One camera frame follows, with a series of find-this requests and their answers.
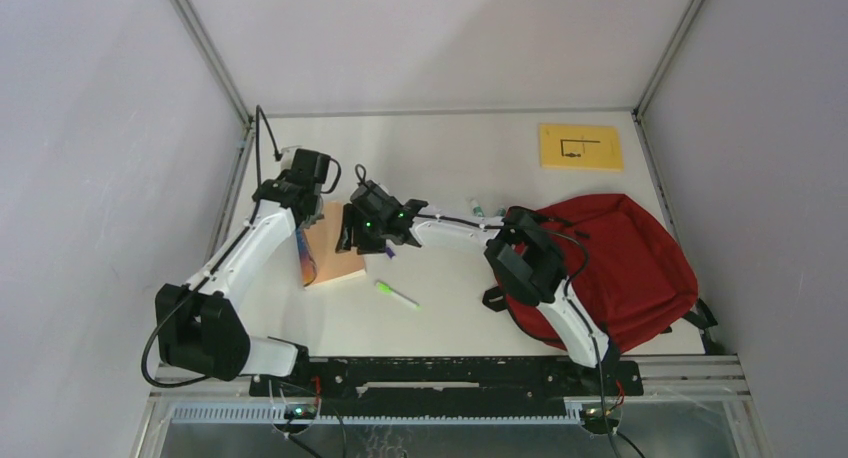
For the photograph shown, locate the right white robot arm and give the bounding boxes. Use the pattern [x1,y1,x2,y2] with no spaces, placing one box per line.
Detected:
[337,181,621,394]

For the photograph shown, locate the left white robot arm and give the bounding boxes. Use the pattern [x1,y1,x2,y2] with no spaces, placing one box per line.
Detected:
[144,148,338,395]

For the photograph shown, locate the red student backpack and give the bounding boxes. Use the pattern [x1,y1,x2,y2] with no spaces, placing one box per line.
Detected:
[538,194,716,352]

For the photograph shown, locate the Jane Eyre book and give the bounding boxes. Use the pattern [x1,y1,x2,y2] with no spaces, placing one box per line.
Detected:
[296,202,366,287]

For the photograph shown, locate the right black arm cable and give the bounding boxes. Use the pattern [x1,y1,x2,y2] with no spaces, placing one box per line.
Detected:
[354,164,627,458]

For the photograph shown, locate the green highlighter pen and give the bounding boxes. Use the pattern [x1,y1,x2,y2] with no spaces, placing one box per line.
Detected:
[375,281,421,310]

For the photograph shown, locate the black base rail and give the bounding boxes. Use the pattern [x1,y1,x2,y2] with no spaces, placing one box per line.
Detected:
[249,356,644,420]

